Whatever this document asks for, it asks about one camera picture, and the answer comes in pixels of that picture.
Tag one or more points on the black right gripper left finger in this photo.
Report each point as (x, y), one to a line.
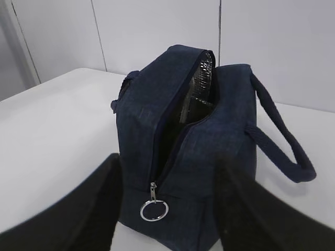
(85, 219)

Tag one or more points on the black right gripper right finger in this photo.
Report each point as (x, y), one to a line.
(249, 217)

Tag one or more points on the navy blue lunch bag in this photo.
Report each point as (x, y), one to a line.
(174, 119)

